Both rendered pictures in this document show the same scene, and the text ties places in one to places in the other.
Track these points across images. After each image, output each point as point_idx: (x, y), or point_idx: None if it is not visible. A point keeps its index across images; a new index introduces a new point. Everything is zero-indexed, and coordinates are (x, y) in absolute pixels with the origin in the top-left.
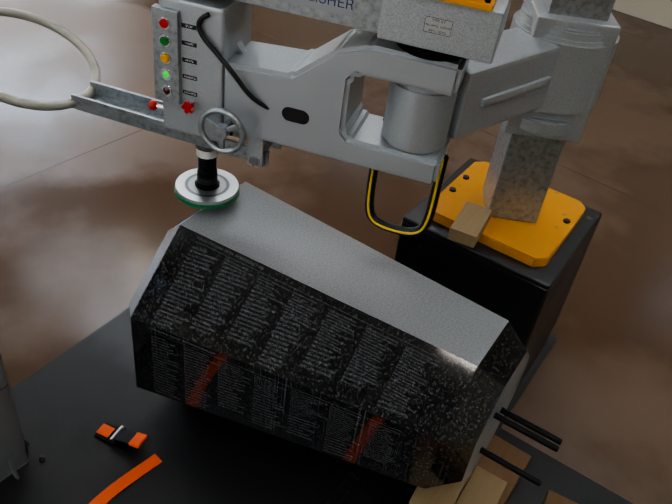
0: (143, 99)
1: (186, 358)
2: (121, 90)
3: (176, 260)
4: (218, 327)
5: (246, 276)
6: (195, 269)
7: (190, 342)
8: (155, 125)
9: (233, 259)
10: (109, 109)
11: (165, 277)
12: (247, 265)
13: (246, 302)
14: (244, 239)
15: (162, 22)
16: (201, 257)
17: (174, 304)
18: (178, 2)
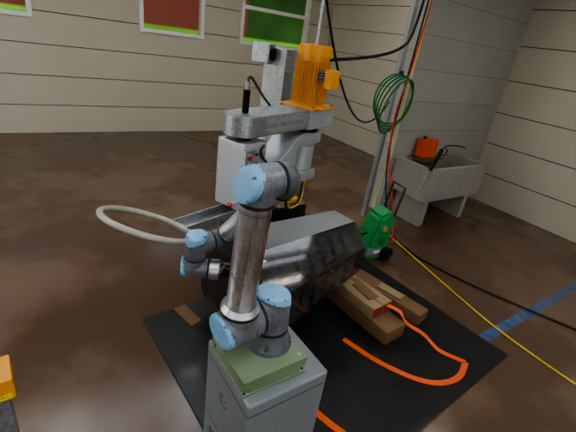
0: (201, 212)
1: (291, 301)
2: (191, 213)
3: (264, 267)
4: (297, 275)
5: (289, 250)
6: (273, 264)
7: (295, 290)
8: (227, 216)
9: (280, 249)
10: (207, 222)
11: (267, 278)
12: (285, 247)
13: (297, 259)
14: (271, 242)
15: (251, 157)
16: (270, 258)
17: (279, 283)
18: (253, 145)
